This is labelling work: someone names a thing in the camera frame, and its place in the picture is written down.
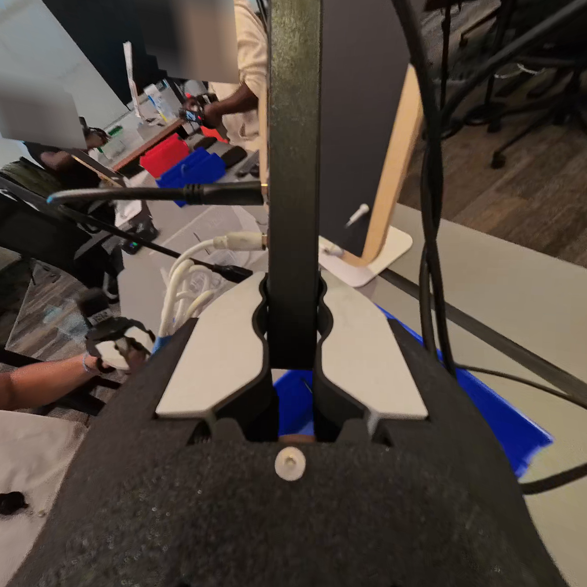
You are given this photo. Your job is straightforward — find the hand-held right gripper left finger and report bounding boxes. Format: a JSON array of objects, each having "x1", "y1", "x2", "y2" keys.
[{"x1": 155, "y1": 271, "x2": 279, "y2": 443}]

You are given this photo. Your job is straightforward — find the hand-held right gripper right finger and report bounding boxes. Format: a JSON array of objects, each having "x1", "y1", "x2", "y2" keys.
[{"x1": 313, "y1": 270, "x2": 429, "y2": 443}]

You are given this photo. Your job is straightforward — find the white cable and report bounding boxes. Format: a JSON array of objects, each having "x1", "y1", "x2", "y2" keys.
[{"x1": 157, "y1": 231, "x2": 268, "y2": 342}]

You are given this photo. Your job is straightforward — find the black cable orange plugs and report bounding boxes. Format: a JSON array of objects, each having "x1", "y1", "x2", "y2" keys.
[{"x1": 392, "y1": 0, "x2": 459, "y2": 379}]

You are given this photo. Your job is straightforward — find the black port hub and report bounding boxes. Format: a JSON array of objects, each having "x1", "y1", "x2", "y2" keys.
[{"x1": 266, "y1": 0, "x2": 324, "y2": 370}]

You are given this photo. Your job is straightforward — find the person's left forearm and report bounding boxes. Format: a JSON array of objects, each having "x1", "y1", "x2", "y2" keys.
[{"x1": 0, "y1": 352, "x2": 99, "y2": 411}]

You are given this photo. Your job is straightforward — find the grey desk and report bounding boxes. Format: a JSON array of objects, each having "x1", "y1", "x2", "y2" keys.
[{"x1": 117, "y1": 202, "x2": 587, "y2": 587}]

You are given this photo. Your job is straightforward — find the person's left hand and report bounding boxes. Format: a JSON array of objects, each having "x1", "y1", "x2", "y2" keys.
[{"x1": 94, "y1": 337, "x2": 150, "y2": 374}]

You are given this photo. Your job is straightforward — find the person's white shirt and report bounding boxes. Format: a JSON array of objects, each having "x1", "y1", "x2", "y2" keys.
[{"x1": 0, "y1": 410, "x2": 88, "y2": 581}]

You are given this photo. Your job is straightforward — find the red plastic bin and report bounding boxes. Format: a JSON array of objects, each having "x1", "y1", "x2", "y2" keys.
[{"x1": 139, "y1": 133, "x2": 191, "y2": 179}]

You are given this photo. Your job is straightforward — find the small blue plastic bin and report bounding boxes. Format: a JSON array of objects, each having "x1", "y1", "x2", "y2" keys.
[{"x1": 156, "y1": 147, "x2": 227, "y2": 208}]

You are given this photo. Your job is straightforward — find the wood-framed black panel stand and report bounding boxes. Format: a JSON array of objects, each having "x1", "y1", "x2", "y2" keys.
[{"x1": 316, "y1": 0, "x2": 425, "y2": 287}]

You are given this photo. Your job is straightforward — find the black office chair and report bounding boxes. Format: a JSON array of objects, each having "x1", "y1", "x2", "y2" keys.
[{"x1": 436, "y1": 0, "x2": 587, "y2": 170}]

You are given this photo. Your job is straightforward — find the thin black cable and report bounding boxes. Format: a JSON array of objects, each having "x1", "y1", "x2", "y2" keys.
[{"x1": 0, "y1": 176, "x2": 254, "y2": 284}]

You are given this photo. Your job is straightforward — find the black ribbed plug cable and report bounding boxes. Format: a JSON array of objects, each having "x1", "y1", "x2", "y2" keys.
[{"x1": 47, "y1": 180, "x2": 269, "y2": 208}]

